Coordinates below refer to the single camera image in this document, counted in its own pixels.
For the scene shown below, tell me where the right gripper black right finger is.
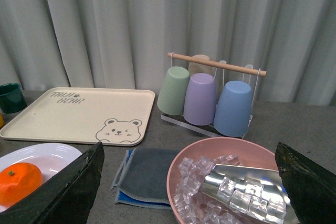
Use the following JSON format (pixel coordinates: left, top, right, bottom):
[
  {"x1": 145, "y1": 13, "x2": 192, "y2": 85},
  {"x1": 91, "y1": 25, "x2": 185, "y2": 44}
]
[{"x1": 275, "y1": 142, "x2": 335, "y2": 223}]

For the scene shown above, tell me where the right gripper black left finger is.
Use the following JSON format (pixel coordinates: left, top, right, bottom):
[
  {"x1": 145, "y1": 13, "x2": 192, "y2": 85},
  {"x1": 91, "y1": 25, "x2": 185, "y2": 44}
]
[{"x1": 1, "y1": 142, "x2": 104, "y2": 223}]

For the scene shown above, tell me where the white ribbed deep plate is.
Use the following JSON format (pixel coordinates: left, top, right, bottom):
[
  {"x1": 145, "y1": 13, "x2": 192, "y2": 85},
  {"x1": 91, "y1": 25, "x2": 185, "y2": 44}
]
[{"x1": 0, "y1": 143, "x2": 83, "y2": 213}]

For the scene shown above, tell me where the orange mandarin fruit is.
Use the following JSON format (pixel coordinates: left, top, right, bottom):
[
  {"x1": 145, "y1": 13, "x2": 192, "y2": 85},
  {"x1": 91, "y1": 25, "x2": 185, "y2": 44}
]
[{"x1": 1, "y1": 163, "x2": 43, "y2": 208}]

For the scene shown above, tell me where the clear ice cube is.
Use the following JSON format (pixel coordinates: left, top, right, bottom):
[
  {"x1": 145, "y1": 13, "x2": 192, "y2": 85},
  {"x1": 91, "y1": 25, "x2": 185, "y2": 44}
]
[
  {"x1": 265, "y1": 199, "x2": 287, "y2": 223},
  {"x1": 229, "y1": 189, "x2": 252, "y2": 214},
  {"x1": 217, "y1": 176, "x2": 236, "y2": 201},
  {"x1": 178, "y1": 157, "x2": 196, "y2": 177}
]

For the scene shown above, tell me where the metal ice scoop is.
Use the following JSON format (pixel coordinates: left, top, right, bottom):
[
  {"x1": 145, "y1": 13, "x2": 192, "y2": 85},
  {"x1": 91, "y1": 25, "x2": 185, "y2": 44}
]
[{"x1": 200, "y1": 165, "x2": 299, "y2": 223}]

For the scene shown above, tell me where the grey blue folded cloth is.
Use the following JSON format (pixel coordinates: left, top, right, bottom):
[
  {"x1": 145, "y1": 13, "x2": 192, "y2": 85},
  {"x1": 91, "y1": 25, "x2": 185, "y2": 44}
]
[{"x1": 111, "y1": 147, "x2": 179, "y2": 210}]

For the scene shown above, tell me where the beige bear serving tray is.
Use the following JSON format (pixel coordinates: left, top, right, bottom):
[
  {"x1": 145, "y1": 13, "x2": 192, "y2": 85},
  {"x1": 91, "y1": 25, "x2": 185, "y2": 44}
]
[{"x1": 1, "y1": 88, "x2": 155, "y2": 146}]

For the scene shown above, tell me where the yellow enamel mug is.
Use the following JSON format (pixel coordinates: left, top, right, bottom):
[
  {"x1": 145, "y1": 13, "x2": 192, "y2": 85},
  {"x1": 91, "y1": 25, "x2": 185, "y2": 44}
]
[{"x1": 0, "y1": 113, "x2": 5, "y2": 128}]

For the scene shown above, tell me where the blue plastic cup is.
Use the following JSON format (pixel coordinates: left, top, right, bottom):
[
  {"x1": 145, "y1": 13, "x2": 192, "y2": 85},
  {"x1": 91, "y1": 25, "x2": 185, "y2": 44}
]
[{"x1": 213, "y1": 81, "x2": 253, "y2": 137}]

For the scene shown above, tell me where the dark green enamel mug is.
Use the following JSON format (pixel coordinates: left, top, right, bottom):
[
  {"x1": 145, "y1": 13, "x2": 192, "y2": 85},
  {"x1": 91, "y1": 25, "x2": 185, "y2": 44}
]
[{"x1": 1, "y1": 83, "x2": 27, "y2": 114}]

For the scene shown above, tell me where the pink ribbed bowl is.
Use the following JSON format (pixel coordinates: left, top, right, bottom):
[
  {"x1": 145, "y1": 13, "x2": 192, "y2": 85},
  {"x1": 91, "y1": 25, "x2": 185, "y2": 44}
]
[{"x1": 166, "y1": 137, "x2": 278, "y2": 223}]

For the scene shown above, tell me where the purple plastic cup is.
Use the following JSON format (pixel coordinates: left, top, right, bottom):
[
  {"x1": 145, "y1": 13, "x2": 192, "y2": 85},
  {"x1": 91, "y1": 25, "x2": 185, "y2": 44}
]
[{"x1": 183, "y1": 73, "x2": 216, "y2": 126}]

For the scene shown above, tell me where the green plastic cup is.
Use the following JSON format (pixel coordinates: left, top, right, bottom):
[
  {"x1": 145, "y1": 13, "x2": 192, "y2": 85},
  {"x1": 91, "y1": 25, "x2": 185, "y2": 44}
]
[{"x1": 157, "y1": 66, "x2": 190, "y2": 115}]

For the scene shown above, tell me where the grey curtain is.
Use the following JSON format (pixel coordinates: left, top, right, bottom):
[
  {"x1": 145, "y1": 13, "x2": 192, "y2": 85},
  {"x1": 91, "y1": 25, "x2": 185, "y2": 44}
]
[{"x1": 1, "y1": 0, "x2": 335, "y2": 105}]

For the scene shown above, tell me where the beige plastic cup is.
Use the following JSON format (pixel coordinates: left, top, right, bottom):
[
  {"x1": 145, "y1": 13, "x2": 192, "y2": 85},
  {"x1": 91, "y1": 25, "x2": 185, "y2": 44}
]
[{"x1": 188, "y1": 55, "x2": 214, "y2": 76}]

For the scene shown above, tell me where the acrylic cup rack wooden handle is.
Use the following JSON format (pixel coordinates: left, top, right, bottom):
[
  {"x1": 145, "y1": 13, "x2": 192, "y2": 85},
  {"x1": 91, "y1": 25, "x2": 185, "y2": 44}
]
[{"x1": 161, "y1": 52, "x2": 267, "y2": 138}]

